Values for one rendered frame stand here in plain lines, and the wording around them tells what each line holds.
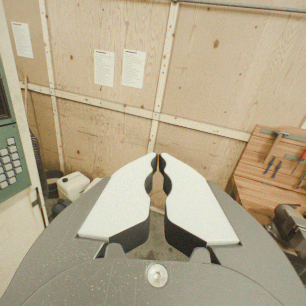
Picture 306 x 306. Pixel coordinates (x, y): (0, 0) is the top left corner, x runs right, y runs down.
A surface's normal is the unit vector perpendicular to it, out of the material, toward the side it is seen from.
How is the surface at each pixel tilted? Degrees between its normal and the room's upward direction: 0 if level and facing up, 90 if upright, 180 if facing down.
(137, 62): 90
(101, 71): 90
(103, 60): 90
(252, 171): 90
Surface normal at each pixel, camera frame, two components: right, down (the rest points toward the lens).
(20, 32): -0.28, 0.40
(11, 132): 0.94, 0.28
